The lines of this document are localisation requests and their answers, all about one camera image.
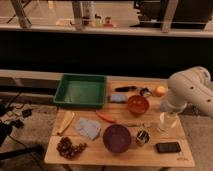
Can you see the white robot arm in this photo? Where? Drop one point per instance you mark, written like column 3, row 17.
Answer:
column 184, row 87

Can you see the black eraser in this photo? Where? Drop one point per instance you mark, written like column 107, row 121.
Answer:
column 168, row 147

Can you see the orange bowl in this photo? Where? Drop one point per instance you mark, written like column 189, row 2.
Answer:
column 137, row 105

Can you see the green plastic tray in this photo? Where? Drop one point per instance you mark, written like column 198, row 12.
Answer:
column 81, row 91

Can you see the yellow banana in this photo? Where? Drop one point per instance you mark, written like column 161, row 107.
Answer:
column 68, row 117

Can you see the small metal cup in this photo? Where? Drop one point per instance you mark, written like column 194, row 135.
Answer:
column 142, row 137

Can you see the bunch of red grapes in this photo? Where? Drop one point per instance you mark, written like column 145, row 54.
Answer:
column 68, row 150

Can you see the purple bowl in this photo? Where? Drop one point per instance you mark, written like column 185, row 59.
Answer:
column 117, row 138

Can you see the light blue cloth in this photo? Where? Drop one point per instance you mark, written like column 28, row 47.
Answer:
column 88, row 128

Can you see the blue sponge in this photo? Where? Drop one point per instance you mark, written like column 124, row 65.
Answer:
column 117, row 98

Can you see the orange fruit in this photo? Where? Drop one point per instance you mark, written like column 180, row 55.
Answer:
column 160, row 91

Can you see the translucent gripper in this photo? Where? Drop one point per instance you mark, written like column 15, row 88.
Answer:
column 167, row 121

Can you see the orange carrot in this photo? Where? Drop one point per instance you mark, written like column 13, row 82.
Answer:
column 105, row 117

